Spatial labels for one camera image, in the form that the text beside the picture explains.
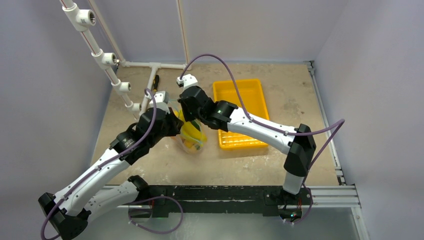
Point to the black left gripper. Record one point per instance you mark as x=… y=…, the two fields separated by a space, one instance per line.
x=176 y=124

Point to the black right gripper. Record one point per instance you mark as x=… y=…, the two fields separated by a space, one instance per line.
x=189 y=108

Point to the clear zip top bag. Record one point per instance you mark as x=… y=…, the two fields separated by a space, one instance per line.
x=175 y=106

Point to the green avocado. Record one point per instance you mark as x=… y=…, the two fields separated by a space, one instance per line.
x=196 y=125

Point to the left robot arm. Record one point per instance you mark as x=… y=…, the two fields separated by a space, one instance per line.
x=71 y=209

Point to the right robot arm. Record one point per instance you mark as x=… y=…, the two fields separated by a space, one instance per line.
x=296 y=143

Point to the black yellow screwdriver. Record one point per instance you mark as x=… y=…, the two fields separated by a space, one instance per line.
x=155 y=84

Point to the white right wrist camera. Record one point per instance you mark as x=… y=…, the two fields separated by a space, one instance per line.
x=187 y=81

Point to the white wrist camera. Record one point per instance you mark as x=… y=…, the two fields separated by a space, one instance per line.
x=162 y=99
x=187 y=81

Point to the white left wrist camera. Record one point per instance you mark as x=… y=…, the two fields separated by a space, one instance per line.
x=162 y=99

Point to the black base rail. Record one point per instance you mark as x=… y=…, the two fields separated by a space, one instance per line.
x=267 y=200

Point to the white pvc pipe frame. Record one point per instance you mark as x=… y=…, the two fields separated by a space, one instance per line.
x=83 y=19

